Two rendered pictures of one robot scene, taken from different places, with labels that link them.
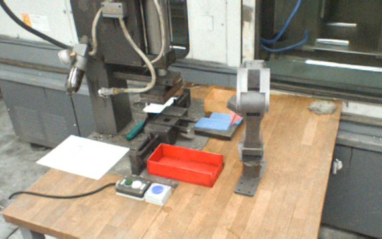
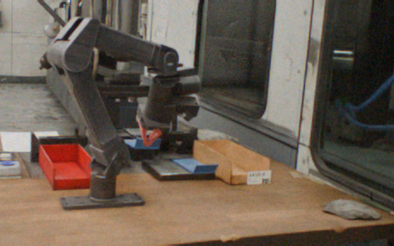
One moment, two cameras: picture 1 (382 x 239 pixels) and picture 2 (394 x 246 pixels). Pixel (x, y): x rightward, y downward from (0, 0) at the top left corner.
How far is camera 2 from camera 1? 1.25 m
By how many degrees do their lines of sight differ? 48
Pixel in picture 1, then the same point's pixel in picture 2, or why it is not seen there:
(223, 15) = (302, 58)
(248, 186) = (77, 202)
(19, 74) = not seen: hidden behind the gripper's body
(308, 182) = (140, 232)
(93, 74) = not seen: hidden behind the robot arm
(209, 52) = (283, 112)
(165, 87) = (112, 82)
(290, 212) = (61, 232)
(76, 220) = not seen: outside the picture
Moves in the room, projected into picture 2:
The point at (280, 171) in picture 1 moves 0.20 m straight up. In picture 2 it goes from (139, 214) to (144, 129)
